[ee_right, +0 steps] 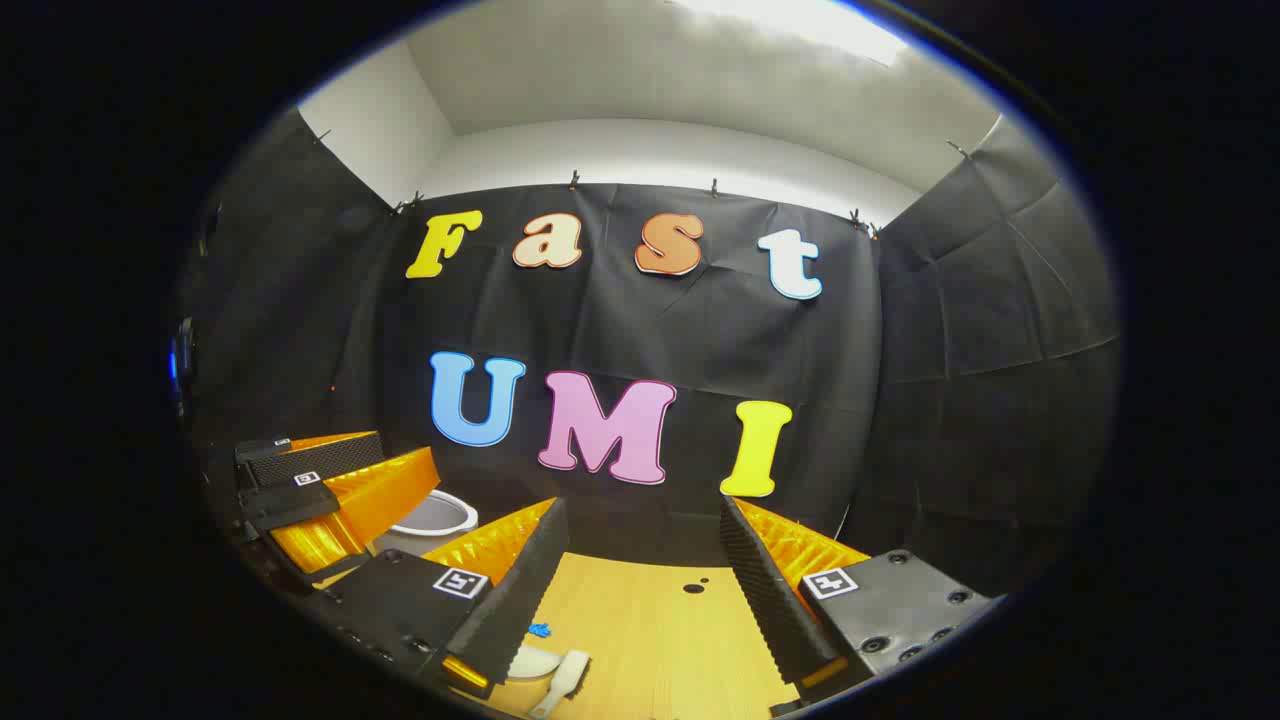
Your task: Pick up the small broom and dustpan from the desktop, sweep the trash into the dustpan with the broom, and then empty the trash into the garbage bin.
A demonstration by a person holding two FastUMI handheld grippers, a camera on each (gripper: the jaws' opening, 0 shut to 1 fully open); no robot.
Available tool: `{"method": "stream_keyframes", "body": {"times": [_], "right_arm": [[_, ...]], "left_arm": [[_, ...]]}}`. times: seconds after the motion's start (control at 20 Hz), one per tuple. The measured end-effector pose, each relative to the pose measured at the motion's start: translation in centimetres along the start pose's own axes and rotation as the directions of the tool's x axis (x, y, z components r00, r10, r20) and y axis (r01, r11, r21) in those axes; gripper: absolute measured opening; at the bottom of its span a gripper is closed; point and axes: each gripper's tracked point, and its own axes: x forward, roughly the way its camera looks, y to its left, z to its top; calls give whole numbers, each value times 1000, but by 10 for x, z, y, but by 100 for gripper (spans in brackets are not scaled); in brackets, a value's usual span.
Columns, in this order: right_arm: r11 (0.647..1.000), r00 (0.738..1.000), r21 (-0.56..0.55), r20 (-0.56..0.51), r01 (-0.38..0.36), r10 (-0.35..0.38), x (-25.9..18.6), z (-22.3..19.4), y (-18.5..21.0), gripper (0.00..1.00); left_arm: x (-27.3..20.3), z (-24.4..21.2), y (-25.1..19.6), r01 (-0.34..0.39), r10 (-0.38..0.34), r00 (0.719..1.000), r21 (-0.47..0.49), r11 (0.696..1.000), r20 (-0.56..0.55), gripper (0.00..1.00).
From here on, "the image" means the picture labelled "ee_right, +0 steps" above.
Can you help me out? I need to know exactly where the white ribbed garbage bin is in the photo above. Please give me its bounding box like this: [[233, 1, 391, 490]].
[[372, 488, 480, 558]]

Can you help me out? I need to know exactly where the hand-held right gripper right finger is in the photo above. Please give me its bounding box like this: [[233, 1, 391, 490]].
[[718, 493, 1004, 717]]

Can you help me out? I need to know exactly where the wooden desktop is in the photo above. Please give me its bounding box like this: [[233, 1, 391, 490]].
[[455, 552, 801, 720]]

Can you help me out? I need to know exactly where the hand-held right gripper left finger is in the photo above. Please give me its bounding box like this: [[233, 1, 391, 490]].
[[318, 497, 571, 701]]

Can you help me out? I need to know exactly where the white plastic dustpan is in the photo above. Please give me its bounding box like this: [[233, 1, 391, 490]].
[[505, 645, 563, 686]]

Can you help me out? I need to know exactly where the small white broom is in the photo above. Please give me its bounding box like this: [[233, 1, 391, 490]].
[[528, 650, 591, 720]]

